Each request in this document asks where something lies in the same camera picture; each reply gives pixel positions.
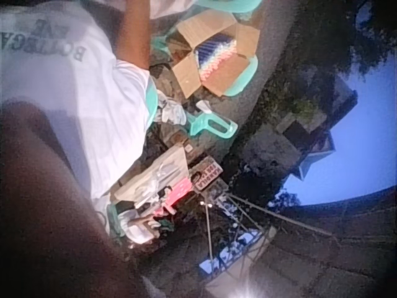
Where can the teal plastic jug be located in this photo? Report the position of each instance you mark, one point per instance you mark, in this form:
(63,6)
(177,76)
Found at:
(201,124)

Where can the small lettered sign board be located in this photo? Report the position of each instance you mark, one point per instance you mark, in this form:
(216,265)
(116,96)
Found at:
(206,174)

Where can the flat brown paper package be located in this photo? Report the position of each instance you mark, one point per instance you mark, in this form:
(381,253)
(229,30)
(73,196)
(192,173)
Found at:
(161,174)

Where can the crumpled white plastic bag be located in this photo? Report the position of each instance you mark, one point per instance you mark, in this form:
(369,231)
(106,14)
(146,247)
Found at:
(172,108)

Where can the pink plastic item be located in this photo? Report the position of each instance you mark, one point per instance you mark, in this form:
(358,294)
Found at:
(178,194)

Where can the open brown cardboard box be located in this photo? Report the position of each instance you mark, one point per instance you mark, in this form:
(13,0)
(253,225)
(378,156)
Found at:
(186,74)

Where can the rows of colourful packed items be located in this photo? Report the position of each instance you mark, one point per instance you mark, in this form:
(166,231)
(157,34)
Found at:
(217,52)

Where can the white plastic packets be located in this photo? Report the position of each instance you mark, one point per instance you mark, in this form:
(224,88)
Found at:
(136,226)

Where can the house with pointed roof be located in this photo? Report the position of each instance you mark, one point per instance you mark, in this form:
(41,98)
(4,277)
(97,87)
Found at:
(307,136)

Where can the white cloth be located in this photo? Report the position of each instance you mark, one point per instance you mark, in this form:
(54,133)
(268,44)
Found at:
(167,7)

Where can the teal plastic tub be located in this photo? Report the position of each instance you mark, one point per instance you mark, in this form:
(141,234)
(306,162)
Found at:
(229,4)

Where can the dark leafy trees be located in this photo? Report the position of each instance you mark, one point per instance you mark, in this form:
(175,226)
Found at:
(316,40)

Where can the metal pole stall frame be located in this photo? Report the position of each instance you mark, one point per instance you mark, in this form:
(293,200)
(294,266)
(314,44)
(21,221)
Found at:
(235,217)

